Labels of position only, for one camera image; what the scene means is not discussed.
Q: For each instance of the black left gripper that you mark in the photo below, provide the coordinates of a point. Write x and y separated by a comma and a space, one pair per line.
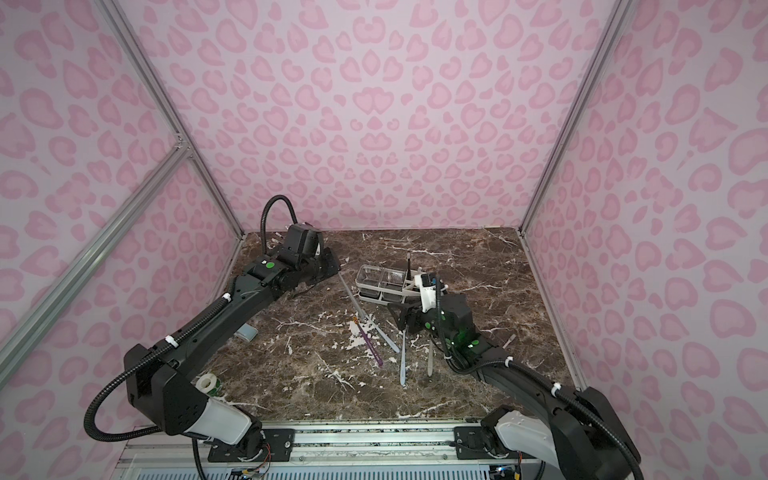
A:
327, 263

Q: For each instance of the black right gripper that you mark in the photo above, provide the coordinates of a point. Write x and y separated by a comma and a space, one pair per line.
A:
414, 315

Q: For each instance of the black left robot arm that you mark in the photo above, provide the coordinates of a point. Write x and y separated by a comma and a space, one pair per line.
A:
159, 379

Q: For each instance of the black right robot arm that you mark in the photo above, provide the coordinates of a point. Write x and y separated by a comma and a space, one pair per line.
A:
588, 439

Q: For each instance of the light blue angled toothbrush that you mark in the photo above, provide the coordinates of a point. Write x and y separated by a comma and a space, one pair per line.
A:
384, 336

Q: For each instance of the cream toothbrush holder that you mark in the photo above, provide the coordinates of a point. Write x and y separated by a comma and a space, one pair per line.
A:
381, 285

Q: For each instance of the white tape roll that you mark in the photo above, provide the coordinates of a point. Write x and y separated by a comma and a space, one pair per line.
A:
209, 384

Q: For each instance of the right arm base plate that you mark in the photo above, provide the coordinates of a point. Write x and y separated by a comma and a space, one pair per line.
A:
470, 444

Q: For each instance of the aluminium front rail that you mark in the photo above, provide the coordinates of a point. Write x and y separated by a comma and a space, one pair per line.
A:
398, 449

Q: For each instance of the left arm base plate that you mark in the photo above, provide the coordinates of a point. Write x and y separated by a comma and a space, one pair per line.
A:
275, 445

